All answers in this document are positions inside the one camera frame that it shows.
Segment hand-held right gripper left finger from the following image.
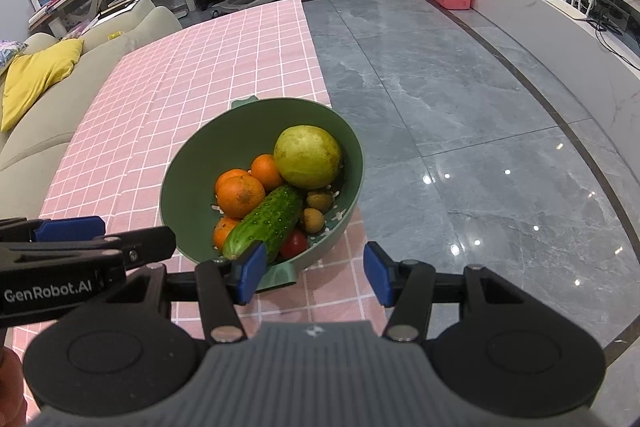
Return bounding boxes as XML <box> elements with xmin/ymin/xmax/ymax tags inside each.
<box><xmin>125</xmin><ymin>241</ymin><xmax>267</xmax><ymax>343</ymax></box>

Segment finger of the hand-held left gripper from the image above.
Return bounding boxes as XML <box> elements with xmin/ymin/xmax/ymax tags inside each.
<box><xmin>92</xmin><ymin>226</ymin><xmax>177</xmax><ymax>270</ymax></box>
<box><xmin>0</xmin><ymin>216</ymin><xmax>106</xmax><ymax>245</ymax></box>

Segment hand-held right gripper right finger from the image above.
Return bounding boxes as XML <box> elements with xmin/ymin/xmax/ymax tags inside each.
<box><xmin>363</xmin><ymin>241</ymin><xmax>523</xmax><ymax>342</ymax></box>

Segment orange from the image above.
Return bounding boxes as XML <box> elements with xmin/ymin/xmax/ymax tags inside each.
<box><xmin>216</xmin><ymin>169</ymin><xmax>251</xmax><ymax>195</ymax></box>
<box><xmin>250</xmin><ymin>154</ymin><xmax>286</xmax><ymax>192</ymax></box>
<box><xmin>212</xmin><ymin>217</ymin><xmax>242</xmax><ymax>252</ymax></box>
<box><xmin>216</xmin><ymin>174</ymin><xmax>266</xmax><ymax>220</ymax></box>

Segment red tomato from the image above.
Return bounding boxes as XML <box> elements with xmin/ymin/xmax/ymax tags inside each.
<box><xmin>279</xmin><ymin>229</ymin><xmax>309</xmax><ymax>259</ymax></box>

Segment green cucumber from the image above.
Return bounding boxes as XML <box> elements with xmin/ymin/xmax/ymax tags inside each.
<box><xmin>222</xmin><ymin>184</ymin><xmax>305</xmax><ymax>264</ymax></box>

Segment small brown longan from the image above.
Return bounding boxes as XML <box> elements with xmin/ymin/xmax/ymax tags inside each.
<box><xmin>306</xmin><ymin>189</ymin><xmax>335</xmax><ymax>214</ymax></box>
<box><xmin>300</xmin><ymin>208</ymin><xmax>325</xmax><ymax>234</ymax></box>

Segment green bowl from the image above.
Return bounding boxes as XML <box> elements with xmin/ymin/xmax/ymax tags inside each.
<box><xmin>159</xmin><ymin>96</ymin><xmax>365</xmax><ymax>293</ymax></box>

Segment yellow-green pear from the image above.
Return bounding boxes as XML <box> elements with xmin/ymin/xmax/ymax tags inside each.
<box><xmin>273</xmin><ymin>125</ymin><xmax>343</xmax><ymax>190</ymax></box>

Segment person's left hand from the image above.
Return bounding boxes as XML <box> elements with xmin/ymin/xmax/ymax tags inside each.
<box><xmin>0</xmin><ymin>349</ymin><xmax>26</xmax><ymax>423</ymax></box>

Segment beige sofa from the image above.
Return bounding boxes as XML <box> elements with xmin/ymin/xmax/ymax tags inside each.
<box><xmin>0</xmin><ymin>5</ymin><xmax>183</xmax><ymax>220</ymax></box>

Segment yellow pillow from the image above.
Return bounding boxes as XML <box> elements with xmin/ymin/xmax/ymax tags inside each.
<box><xmin>1</xmin><ymin>38</ymin><xmax>85</xmax><ymax>132</ymax></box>

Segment pink checked tablecloth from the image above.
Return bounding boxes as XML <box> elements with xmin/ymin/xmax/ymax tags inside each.
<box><xmin>9</xmin><ymin>0</ymin><xmax>396</xmax><ymax>418</ymax></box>

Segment patterned pillow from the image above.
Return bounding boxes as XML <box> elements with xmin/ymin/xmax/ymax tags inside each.
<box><xmin>0</xmin><ymin>41</ymin><xmax>30</xmax><ymax>78</ymax></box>

